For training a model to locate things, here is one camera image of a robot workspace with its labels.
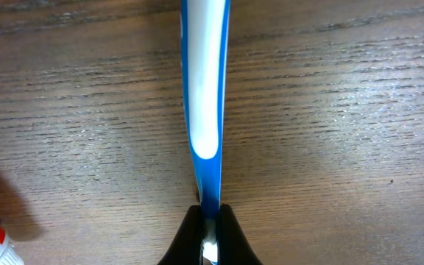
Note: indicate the blue white toothbrush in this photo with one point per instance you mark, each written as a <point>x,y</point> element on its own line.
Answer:
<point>203,42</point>

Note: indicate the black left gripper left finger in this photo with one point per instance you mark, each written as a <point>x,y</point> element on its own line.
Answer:
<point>186,247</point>

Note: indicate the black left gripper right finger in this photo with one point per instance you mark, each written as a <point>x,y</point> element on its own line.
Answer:
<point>233,247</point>

